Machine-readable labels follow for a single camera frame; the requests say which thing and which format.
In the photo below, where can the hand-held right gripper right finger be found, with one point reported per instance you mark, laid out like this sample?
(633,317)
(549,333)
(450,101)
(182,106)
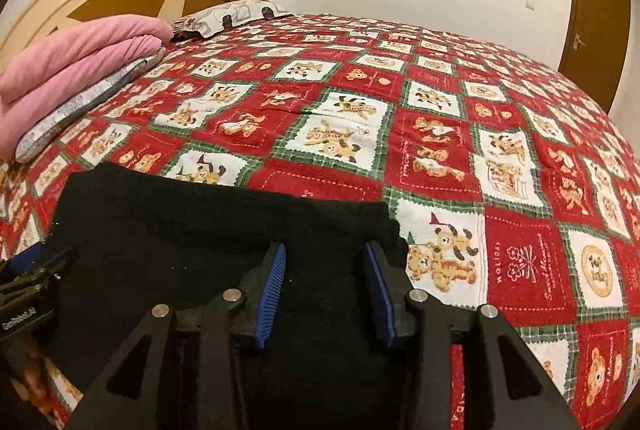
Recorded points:
(377,297)

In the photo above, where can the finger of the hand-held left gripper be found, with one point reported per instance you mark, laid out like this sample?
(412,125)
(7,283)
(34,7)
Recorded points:
(30,267)

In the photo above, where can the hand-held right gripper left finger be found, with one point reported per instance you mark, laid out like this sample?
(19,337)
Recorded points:
(272,292)

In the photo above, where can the black pants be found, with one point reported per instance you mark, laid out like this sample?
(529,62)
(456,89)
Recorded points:
(200,230)

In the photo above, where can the grey patterned pillow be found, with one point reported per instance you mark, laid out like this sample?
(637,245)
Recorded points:
(75,110)

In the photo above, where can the red bear-print blanket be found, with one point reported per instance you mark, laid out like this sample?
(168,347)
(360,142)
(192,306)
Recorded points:
(450,135)

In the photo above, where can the pink folded blanket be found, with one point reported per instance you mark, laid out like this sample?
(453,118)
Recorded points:
(75,55)

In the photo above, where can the white patterned pillow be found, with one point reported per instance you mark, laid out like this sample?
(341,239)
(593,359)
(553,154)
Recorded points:
(225,15)

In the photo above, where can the brown wooden door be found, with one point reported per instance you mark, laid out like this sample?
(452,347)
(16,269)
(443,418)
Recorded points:
(595,35)

